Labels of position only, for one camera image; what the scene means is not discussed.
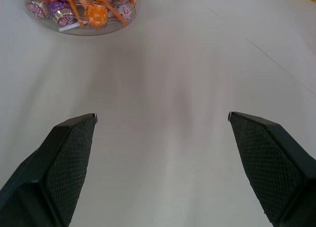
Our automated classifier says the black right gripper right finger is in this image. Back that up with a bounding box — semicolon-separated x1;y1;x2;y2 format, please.
227;111;316;227

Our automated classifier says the maroon patterned candy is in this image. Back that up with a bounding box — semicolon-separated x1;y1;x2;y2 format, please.
55;14;77;28

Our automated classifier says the purple candy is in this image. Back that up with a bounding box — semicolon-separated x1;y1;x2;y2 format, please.
47;0;65;20

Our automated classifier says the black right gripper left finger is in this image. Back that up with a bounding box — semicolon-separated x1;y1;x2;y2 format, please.
0;113;99;227

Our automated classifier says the orange candy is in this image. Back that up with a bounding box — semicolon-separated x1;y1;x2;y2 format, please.
83;3;110;30

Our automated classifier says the clear plastic candy container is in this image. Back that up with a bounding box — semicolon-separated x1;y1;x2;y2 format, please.
16;0;144;37

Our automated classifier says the white candy packet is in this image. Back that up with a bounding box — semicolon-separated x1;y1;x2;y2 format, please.
116;1;137;22

